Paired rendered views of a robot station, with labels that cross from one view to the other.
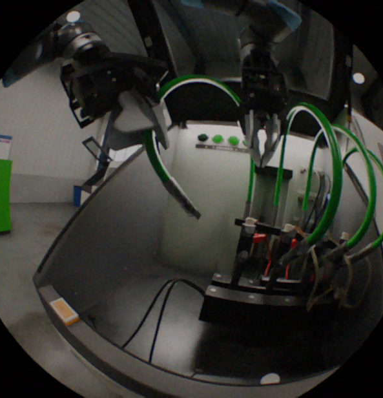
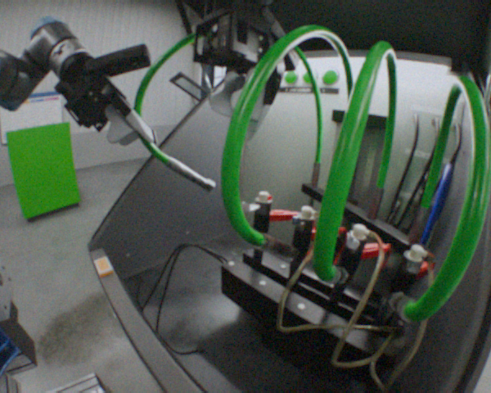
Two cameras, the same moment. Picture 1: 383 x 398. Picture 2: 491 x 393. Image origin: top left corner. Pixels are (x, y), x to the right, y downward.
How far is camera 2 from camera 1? 23 cm
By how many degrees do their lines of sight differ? 29
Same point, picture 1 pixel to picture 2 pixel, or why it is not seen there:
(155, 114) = (129, 122)
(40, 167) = not seen: hidden behind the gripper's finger
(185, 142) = not seen: hidden behind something
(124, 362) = (123, 305)
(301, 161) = (416, 101)
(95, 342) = (114, 289)
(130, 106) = (114, 119)
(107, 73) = (90, 95)
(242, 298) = (251, 281)
